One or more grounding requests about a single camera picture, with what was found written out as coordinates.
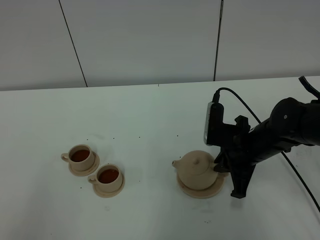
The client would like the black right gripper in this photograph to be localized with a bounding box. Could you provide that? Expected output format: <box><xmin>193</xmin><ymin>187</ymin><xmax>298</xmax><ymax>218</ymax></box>
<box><xmin>213</xmin><ymin>115</ymin><xmax>255</xmax><ymax>199</ymax></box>

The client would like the tan ceramic teapot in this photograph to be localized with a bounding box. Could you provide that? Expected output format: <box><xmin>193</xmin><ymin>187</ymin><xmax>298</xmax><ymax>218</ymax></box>
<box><xmin>172</xmin><ymin>150</ymin><xmax>228</xmax><ymax>191</ymax></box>

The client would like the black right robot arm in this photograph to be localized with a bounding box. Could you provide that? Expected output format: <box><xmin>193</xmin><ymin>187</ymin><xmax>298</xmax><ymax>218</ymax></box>
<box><xmin>204</xmin><ymin>76</ymin><xmax>320</xmax><ymax>199</ymax></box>

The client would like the tan teapot saucer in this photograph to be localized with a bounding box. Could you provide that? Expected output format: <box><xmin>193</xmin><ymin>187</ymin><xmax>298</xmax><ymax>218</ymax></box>
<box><xmin>176</xmin><ymin>173</ymin><xmax>229</xmax><ymax>199</ymax></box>

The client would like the tan near teacup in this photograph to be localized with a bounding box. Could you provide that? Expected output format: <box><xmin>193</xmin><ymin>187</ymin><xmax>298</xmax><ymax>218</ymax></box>
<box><xmin>87</xmin><ymin>164</ymin><xmax>122</xmax><ymax>184</ymax></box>

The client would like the tan teacup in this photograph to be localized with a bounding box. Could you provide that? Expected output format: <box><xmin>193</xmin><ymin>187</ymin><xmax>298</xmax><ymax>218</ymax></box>
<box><xmin>60</xmin><ymin>144</ymin><xmax>96</xmax><ymax>174</ymax></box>
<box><xmin>87</xmin><ymin>164</ymin><xmax>122</xmax><ymax>184</ymax></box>

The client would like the tan near cup saucer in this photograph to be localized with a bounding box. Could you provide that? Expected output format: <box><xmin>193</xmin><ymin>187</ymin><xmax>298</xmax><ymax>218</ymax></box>
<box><xmin>92</xmin><ymin>173</ymin><xmax>125</xmax><ymax>198</ymax></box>

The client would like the tan cup saucer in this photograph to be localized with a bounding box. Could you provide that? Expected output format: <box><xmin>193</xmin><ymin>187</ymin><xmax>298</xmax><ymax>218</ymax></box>
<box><xmin>92</xmin><ymin>173</ymin><xmax>125</xmax><ymax>198</ymax></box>
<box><xmin>68</xmin><ymin>152</ymin><xmax>100</xmax><ymax>177</ymax></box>

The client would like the tan far cup saucer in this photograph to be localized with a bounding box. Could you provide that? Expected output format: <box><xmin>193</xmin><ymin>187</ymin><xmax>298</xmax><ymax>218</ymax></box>
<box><xmin>68</xmin><ymin>152</ymin><xmax>100</xmax><ymax>177</ymax></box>

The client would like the tan far teacup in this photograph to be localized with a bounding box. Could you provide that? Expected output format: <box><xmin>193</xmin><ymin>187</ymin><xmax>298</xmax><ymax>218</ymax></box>
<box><xmin>60</xmin><ymin>144</ymin><xmax>96</xmax><ymax>174</ymax></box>

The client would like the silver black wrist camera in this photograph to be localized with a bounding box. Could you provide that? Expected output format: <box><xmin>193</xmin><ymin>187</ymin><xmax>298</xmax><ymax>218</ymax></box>
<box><xmin>203</xmin><ymin>102</ymin><xmax>224</xmax><ymax>147</ymax></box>

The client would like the black camera cable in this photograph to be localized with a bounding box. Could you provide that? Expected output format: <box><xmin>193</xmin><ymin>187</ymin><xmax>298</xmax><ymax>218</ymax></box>
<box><xmin>212</xmin><ymin>87</ymin><xmax>320</xmax><ymax>215</ymax></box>

